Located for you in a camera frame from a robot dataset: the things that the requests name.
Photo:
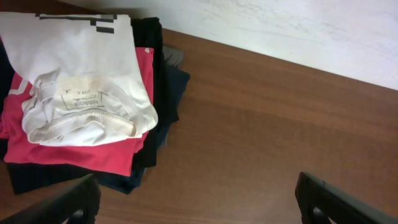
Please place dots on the dark navy folded garment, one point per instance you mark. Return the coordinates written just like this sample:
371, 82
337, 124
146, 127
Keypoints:
177, 81

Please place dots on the black folded shirt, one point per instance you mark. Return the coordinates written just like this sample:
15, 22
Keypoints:
147, 33

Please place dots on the white t-shirt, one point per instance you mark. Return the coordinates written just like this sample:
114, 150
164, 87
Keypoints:
87, 88

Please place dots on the red soccer folded shirt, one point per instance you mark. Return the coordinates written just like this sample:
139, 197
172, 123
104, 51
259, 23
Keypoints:
115, 157

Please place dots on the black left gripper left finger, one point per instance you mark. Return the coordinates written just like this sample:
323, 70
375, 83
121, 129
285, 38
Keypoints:
76, 204

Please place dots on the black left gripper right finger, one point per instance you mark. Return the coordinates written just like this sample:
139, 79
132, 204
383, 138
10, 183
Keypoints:
320, 202

